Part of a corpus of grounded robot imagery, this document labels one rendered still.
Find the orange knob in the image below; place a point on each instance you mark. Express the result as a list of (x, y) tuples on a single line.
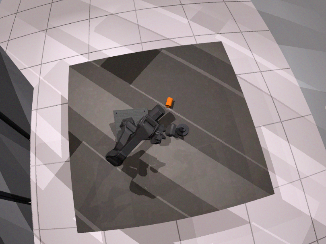
[(169, 102)]

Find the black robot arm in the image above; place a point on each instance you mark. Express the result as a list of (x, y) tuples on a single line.
[(145, 128)]

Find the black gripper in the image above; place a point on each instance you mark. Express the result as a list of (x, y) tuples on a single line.
[(170, 130)]

